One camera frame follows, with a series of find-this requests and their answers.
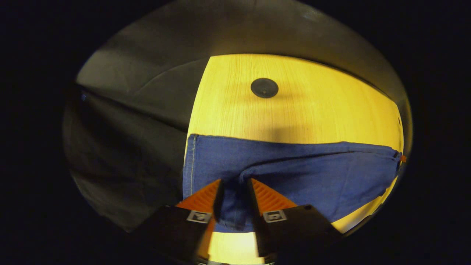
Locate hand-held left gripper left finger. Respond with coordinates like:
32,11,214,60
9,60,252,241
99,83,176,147
132,179,225,264

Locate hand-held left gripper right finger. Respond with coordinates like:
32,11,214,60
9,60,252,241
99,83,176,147
247,178,343,258

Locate blue jeans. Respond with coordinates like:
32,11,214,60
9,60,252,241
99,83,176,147
182,134,403,233

